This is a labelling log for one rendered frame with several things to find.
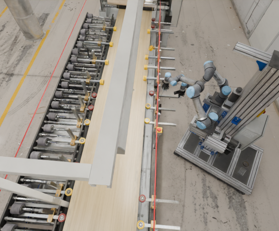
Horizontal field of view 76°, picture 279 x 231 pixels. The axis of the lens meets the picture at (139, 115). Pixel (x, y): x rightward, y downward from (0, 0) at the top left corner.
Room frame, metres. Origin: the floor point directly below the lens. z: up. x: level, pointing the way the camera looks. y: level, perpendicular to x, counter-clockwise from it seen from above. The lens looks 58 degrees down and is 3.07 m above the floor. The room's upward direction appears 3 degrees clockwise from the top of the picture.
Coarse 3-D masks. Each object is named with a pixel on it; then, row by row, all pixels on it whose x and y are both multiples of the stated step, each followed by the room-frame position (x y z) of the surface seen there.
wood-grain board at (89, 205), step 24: (120, 24) 3.50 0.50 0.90; (144, 24) 3.54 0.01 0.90; (144, 48) 2.79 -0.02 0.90; (144, 72) 2.17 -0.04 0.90; (144, 96) 1.68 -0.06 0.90; (96, 120) 1.21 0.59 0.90; (96, 144) 0.86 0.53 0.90; (120, 168) 0.57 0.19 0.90; (72, 192) 0.28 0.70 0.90; (96, 192) 0.29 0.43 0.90; (120, 192) 0.30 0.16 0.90; (72, 216) 0.05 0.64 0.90; (96, 216) 0.06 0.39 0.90; (120, 216) 0.07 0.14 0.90
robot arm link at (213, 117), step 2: (212, 112) 1.21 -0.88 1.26; (210, 114) 1.18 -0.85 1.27; (212, 114) 1.18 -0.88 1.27; (214, 114) 1.18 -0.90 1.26; (216, 114) 1.19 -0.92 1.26; (208, 116) 1.15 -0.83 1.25; (210, 116) 1.14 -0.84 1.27; (212, 116) 1.15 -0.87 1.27; (214, 116) 1.15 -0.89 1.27; (216, 116) 1.15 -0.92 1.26; (210, 118) 1.13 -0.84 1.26; (212, 118) 1.12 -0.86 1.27; (214, 118) 1.12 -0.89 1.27; (216, 118) 1.13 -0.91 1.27; (212, 120) 1.11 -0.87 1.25; (214, 120) 1.11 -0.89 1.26; (216, 120) 1.11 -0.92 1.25; (212, 122) 1.09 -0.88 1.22; (214, 122) 1.11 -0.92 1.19; (212, 124) 1.11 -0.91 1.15
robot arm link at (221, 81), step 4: (208, 60) 1.79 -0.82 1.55; (204, 64) 1.77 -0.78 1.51; (208, 64) 1.73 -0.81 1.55; (212, 64) 1.73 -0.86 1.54; (204, 68) 1.71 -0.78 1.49; (216, 72) 1.71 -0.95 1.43; (216, 76) 1.70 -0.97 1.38; (220, 76) 1.72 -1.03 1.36; (216, 80) 1.70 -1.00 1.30; (220, 80) 1.70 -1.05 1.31; (224, 80) 1.72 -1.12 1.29; (220, 84) 1.68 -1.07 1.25; (224, 84) 1.68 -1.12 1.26; (228, 84) 1.70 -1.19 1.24
